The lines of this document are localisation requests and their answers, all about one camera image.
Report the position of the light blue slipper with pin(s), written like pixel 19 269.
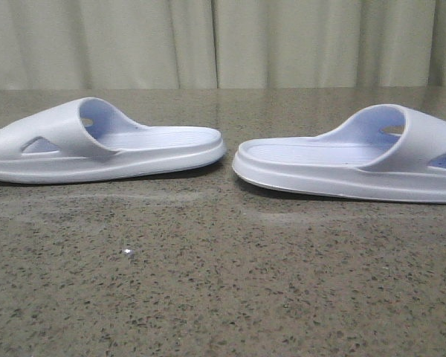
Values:
pixel 89 139
pixel 384 152

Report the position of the pale green curtain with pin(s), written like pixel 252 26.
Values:
pixel 221 44

